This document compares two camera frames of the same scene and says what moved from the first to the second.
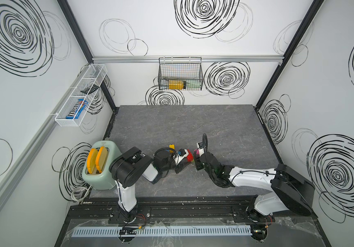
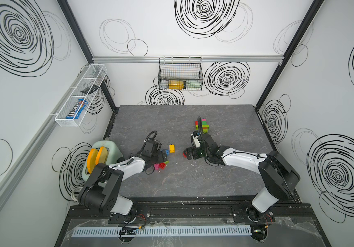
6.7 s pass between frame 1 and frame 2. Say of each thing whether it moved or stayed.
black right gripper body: moved
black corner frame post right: stayed
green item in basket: stayed
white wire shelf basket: stayed
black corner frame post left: stayed
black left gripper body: moved
